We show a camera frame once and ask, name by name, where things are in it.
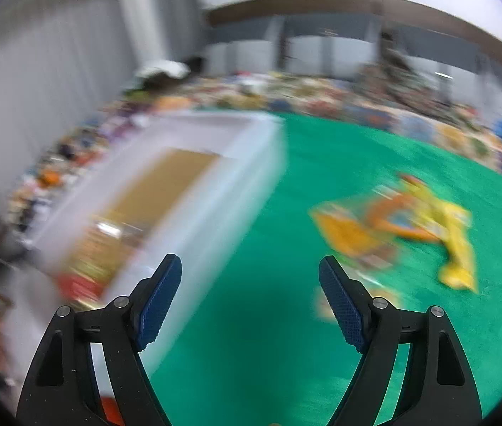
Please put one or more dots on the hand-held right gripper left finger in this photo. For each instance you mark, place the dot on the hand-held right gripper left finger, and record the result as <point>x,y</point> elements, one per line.
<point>160,306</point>

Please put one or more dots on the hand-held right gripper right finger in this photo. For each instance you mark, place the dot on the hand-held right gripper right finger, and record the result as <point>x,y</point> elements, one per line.
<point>344,308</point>

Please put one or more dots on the orange sausage packet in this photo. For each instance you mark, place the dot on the orange sausage packet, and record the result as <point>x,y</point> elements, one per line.
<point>392,217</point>

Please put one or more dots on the plain yellow snack packet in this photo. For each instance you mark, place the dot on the plain yellow snack packet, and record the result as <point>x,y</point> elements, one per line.
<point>455,239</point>

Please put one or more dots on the white storage box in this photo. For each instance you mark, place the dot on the white storage box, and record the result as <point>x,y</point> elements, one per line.
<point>242,164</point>

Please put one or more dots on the green patterned blanket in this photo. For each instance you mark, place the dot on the green patterned blanket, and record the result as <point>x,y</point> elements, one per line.
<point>255,341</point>

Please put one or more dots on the orange cloth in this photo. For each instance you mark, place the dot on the orange cloth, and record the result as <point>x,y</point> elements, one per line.
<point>111,412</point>

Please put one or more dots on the floral bed sheet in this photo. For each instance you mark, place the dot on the floral bed sheet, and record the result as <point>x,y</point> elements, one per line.
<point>321,93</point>

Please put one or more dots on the dark clothes pile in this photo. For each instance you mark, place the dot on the dark clothes pile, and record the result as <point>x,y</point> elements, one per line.
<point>188,75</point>

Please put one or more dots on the white hat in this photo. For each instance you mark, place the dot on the white hat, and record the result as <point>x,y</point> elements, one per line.
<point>162,69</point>

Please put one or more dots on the dark floral cloth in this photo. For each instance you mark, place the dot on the dark floral cloth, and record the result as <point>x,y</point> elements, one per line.
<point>392,71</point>

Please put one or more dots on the sheer white curtain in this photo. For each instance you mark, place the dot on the sheer white curtain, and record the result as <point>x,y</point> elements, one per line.
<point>47,88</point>

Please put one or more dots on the grey pillow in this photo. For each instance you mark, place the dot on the grey pillow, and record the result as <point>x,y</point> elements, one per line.
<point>242,46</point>
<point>330,49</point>

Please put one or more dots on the grey curtain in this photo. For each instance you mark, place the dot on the grey curtain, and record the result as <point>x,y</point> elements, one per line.
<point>157,17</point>

